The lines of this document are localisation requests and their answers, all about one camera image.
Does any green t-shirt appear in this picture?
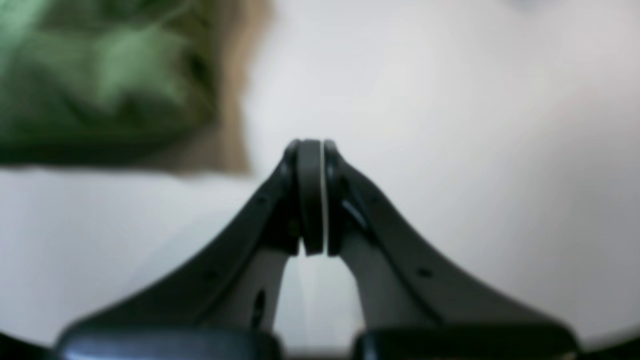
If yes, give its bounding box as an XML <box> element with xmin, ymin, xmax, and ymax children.
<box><xmin>1</xmin><ymin>0</ymin><xmax>220</xmax><ymax>166</ymax></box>

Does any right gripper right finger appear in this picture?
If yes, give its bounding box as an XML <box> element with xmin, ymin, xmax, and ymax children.
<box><xmin>324</xmin><ymin>140</ymin><xmax>579</xmax><ymax>360</ymax></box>

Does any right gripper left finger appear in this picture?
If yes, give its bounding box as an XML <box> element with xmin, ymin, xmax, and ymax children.
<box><xmin>54</xmin><ymin>140</ymin><xmax>325</xmax><ymax>360</ymax></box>

